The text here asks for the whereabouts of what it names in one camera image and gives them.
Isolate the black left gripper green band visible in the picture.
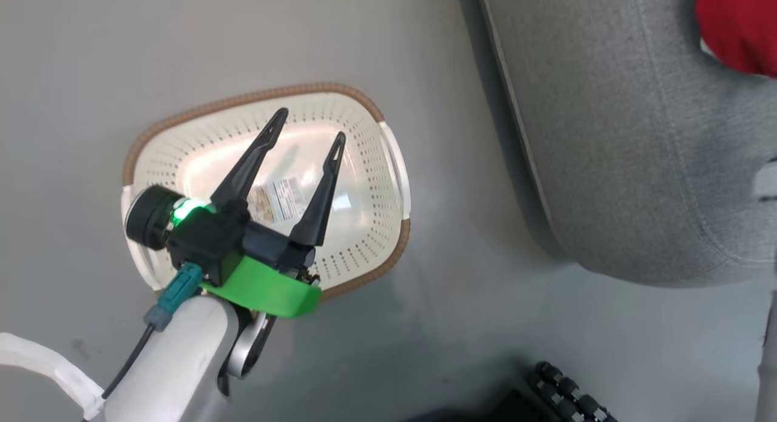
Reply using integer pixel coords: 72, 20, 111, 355
167, 107, 347, 319

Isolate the red jacket with white lining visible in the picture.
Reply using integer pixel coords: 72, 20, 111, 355
695, 0, 777, 78

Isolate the grey fabric sofa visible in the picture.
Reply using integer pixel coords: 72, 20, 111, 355
456, 0, 777, 288

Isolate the printed label sticker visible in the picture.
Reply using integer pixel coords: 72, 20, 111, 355
249, 178, 307, 223

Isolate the cream perforated laundry basket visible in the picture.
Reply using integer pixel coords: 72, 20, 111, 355
121, 82, 412, 302

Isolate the black roller wheel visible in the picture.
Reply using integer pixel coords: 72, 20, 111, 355
525, 361, 617, 422

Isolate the black cable with teal connector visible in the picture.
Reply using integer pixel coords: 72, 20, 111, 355
82, 263, 203, 422

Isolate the white plastic cable guide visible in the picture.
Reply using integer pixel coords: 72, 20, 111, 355
0, 332, 105, 421

